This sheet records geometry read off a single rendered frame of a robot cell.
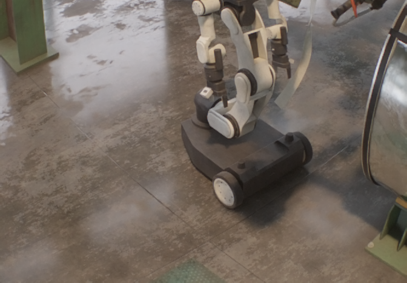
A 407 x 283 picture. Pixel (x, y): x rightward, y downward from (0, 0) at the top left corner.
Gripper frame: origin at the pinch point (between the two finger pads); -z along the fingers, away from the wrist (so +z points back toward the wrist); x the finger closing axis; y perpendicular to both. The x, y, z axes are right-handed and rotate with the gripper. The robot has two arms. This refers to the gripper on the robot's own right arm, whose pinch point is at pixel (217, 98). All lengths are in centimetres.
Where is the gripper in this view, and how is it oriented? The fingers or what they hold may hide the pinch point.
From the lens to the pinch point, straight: 270.4
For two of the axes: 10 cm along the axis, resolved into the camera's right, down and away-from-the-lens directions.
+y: 7.8, -3.7, 5.0
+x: 6.1, 2.7, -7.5
